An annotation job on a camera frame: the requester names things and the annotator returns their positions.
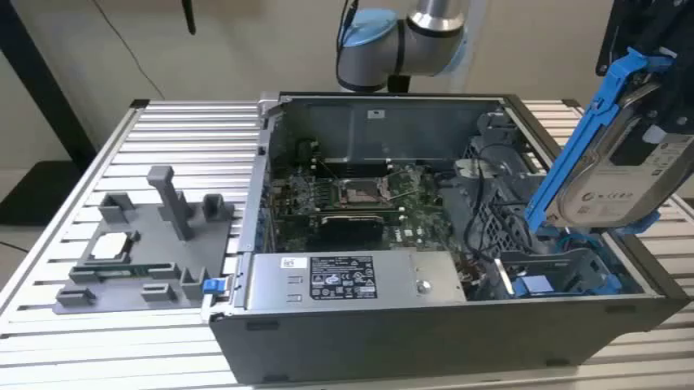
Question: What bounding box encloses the grey parts rack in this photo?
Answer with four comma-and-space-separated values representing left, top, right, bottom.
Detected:
52, 164, 237, 316

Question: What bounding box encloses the thin metal locking lever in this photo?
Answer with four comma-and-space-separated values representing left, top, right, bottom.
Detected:
316, 158, 341, 180

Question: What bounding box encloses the thin black wall cable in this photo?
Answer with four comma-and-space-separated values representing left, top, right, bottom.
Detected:
90, 0, 166, 98

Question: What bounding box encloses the silver CPU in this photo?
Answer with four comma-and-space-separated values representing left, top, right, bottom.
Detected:
90, 233, 130, 259

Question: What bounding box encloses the black open PC case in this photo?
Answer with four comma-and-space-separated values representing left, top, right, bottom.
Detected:
200, 91, 692, 385

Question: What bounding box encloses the green RAM stick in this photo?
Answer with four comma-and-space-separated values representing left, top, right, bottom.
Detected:
74, 263, 169, 281

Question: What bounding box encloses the hard disk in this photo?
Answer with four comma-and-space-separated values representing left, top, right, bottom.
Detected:
523, 47, 694, 236

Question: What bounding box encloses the blue case latch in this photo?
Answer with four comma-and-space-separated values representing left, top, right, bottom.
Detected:
198, 276, 228, 296

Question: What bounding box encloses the black arm joint cable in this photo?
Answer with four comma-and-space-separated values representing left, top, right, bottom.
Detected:
337, 0, 361, 54

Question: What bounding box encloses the green motherboard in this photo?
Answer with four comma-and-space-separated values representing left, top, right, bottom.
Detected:
268, 162, 467, 255

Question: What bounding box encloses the grey metal disk bay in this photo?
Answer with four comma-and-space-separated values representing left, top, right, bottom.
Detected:
452, 133, 569, 261

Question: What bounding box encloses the black graphics card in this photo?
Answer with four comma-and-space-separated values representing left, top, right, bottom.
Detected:
313, 213, 389, 251

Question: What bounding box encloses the black disk wire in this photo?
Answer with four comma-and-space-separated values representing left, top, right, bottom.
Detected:
463, 160, 524, 261

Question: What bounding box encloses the blue empty disk carrier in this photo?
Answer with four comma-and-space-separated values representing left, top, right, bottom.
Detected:
511, 266, 633, 296

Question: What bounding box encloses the black flat base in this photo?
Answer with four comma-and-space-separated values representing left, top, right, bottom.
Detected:
0, 160, 82, 227

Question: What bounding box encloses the CPU socket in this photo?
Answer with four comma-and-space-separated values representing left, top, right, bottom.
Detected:
335, 176, 391, 204

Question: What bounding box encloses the silver power supply unit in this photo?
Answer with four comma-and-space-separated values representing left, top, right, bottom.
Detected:
240, 249, 468, 312

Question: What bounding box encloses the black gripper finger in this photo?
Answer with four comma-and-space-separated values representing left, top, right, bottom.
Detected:
611, 117, 668, 166

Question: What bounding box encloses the black antenna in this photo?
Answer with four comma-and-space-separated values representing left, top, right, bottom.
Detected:
180, 0, 197, 37

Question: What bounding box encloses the black slanted post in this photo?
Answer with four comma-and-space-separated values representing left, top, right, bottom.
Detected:
0, 0, 98, 163

